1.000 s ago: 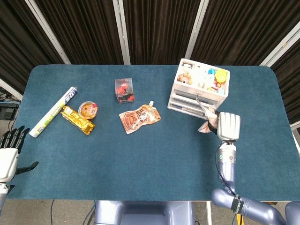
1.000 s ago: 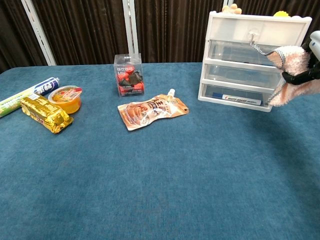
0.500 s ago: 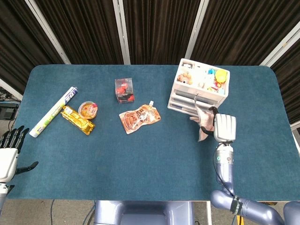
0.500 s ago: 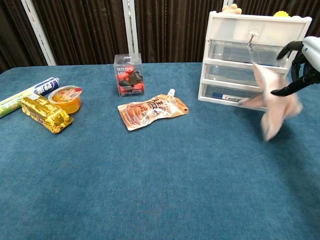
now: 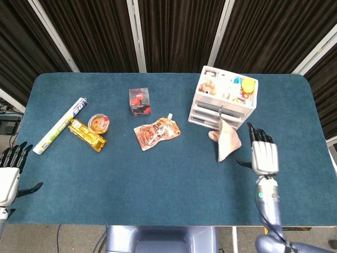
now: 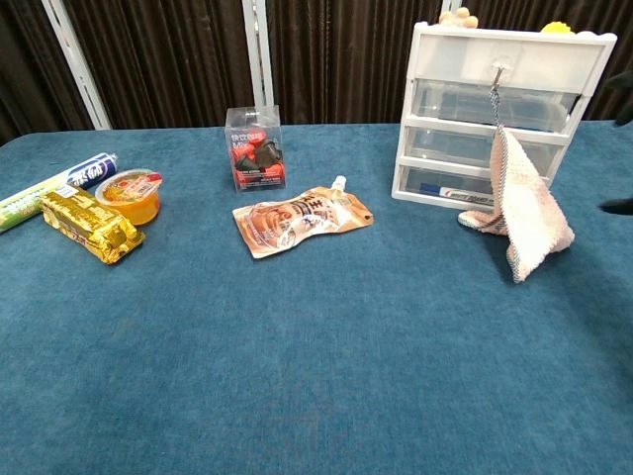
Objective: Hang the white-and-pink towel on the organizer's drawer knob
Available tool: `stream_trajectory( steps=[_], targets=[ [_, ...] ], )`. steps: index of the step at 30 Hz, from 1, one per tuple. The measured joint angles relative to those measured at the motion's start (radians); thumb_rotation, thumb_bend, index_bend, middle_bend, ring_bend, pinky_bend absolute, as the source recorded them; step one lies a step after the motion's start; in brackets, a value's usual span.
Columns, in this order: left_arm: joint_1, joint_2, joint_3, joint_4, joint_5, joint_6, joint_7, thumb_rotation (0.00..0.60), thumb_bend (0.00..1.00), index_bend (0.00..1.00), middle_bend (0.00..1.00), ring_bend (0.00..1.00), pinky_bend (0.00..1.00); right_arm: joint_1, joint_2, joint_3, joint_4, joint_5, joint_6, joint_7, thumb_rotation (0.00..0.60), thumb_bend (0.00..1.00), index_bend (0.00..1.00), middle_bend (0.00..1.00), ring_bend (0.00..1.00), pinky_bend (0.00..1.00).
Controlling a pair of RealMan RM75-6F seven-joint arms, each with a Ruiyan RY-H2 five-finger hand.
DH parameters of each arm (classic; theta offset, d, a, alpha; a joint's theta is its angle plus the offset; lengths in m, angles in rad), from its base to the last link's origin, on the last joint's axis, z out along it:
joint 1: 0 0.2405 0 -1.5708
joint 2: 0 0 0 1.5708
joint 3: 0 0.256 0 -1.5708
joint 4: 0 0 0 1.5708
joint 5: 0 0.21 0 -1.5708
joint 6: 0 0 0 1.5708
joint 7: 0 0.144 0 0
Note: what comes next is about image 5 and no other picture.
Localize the white partition post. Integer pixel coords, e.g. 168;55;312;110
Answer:
291;31;337;75
126;0;147;73
0;88;26;113
207;0;235;74
28;0;80;73

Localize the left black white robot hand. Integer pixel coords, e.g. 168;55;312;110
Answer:
0;141;44;208

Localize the white cling film roll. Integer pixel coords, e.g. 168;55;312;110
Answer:
32;97;88;155

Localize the thin floor cable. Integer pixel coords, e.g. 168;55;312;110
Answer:
56;224;63;253

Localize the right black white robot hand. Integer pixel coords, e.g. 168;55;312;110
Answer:
235;122;280;177

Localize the orange jelly cup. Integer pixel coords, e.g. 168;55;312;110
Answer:
87;113;111;135

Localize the dark pleated curtain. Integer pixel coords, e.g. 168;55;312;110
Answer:
0;0;73;100
214;0;337;74
138;0;227;74
304;43;337;140
38;0;140;73

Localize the wooden bead figure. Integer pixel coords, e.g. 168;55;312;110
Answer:
199;81;217;96

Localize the orange spouted drink pouch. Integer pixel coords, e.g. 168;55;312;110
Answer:
133;113;182;152

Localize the gold foil snack package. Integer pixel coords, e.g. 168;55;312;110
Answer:
67;118;108;153

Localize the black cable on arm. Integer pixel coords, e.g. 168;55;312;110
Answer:
255;178;294;252

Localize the white plastic drawer organizer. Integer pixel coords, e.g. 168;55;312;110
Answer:
187;65;259;134

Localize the blue felt table cover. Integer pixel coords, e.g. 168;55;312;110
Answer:
6;72;337;227

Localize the clear box red toy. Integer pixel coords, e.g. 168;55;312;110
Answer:
128;87;153;117

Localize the black floor device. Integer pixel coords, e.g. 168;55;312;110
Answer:
0;115;22;136

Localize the yellow ball toy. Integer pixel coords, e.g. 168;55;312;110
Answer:
241;78;256;94

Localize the blue grey robot torso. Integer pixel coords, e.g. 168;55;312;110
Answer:
105;225;220;253

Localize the white pink cloth rag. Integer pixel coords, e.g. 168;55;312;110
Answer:
208;109;242;162

